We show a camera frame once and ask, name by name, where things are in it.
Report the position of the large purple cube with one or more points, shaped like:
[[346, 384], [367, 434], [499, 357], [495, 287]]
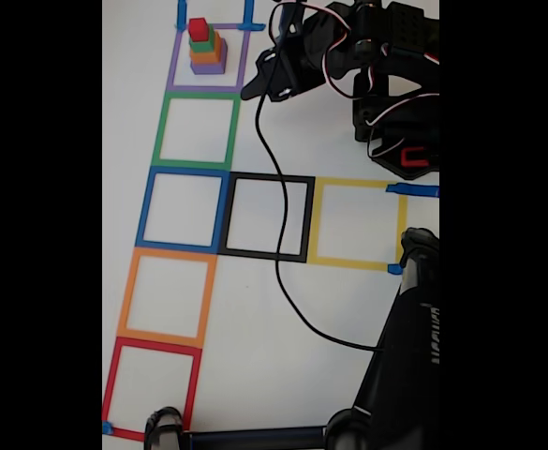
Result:
[[208, 69]]

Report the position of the orange cube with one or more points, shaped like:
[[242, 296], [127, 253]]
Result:
[[205, 57]]

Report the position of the green cube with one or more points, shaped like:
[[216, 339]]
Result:
[[204, 45]]

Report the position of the small red cube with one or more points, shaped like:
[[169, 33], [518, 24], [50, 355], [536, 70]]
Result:
[[197, 29]]

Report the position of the blue tape strip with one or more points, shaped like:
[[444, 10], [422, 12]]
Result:
[[249, 14], [107, 427], [394, 269], [419, 190], [181, 11]]

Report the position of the red table clamp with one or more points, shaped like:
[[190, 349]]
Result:
[[414, 157]]

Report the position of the purple square frame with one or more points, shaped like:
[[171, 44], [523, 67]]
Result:
[[171, 70]]

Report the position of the green square frame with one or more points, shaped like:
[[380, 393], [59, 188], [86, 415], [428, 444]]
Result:
[[157, 136]]

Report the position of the black square frame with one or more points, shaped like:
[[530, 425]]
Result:
[[245, 253]]

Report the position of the blue square frame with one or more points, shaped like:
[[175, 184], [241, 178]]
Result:
[[175, 246]]

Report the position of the yellow square frame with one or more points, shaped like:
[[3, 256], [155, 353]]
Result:
[[348, 263]]

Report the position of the orange square frame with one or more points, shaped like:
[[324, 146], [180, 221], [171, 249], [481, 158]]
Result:
[[126, 300]]

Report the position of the black camera tripod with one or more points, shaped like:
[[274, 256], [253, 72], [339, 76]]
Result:
[[395, 375]]

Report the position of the red square frame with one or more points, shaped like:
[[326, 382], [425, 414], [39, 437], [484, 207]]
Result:
[[109, 384]]

